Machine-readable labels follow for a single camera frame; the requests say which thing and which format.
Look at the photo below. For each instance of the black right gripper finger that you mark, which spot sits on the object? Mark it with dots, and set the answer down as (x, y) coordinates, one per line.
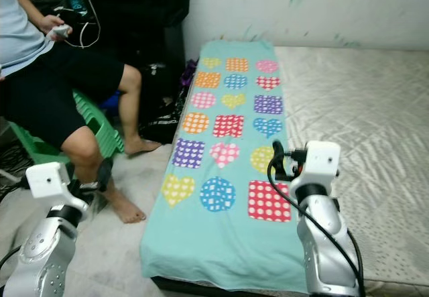
(277, 157)

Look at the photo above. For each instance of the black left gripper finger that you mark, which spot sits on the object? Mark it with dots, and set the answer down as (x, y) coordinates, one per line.
(104, 172)

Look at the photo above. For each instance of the green plastic stool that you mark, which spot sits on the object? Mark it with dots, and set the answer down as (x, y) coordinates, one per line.
(107, 129)

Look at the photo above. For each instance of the grey quilted mattress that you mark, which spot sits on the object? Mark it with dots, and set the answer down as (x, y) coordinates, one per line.
(375, 109)

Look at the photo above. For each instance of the teal blanket with dotted shapes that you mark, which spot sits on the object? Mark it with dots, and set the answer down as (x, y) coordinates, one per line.
(228, 250)

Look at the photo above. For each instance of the black bed base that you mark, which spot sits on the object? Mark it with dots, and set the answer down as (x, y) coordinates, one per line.
(174, 287)

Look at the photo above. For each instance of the black chair with bags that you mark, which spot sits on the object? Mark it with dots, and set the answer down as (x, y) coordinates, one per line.
(141, 15)

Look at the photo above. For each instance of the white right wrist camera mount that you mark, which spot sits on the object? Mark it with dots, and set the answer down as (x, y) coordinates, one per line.
(323, 161)

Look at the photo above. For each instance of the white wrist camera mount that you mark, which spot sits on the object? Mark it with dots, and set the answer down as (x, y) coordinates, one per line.
(47, 180)
(323, 161)

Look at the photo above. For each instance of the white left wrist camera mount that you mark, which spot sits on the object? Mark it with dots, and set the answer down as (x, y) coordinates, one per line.
(47, 180)

